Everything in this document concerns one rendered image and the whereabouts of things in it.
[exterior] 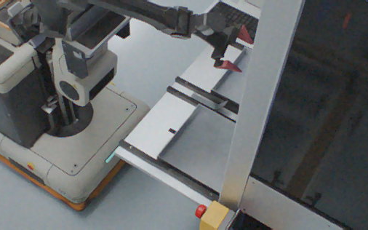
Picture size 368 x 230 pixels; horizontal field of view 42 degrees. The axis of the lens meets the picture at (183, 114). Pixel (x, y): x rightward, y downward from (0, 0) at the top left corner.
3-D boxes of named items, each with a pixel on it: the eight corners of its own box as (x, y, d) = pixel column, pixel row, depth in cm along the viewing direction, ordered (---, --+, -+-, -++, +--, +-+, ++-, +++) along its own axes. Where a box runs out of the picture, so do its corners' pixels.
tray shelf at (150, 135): (326, 86, 184) (328, 83, 183) (238, 229, 148) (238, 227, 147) (219, 34, 199) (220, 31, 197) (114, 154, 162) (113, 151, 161)
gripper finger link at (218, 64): (253, 56, 145) (229, 41, 142) (244, 77, 144) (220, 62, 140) (241, 58, 151) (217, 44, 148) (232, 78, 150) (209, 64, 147)
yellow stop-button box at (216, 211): (233, 223, 139) (236, 212, 133) (220, 242, 135) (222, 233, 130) (210, 209, 141) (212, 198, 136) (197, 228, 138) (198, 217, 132)
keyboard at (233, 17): (298, 40, 206) (299, 36, 205) (283, 59, 199) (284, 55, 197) (219, 1, 219) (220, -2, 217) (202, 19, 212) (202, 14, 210)
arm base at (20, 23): (32, 1, 155) (5, 22, 149) (44, -4, 149) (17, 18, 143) (48, 23, 159) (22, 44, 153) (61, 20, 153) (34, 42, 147)
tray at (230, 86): (323, 91, 180) (326, 85, 177) (293, 139, 167) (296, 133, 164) (244, 52, 190) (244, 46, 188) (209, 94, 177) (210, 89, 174)
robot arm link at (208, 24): (171, 7, 139) (168, 36, 139) (188, -2, 129) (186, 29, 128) (206, 15, 145) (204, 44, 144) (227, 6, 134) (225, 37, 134)
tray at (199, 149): (284, 155, 163) (286, 150, 160) (246, 215, 149) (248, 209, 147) (198, 109, 173) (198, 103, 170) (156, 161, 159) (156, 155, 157)
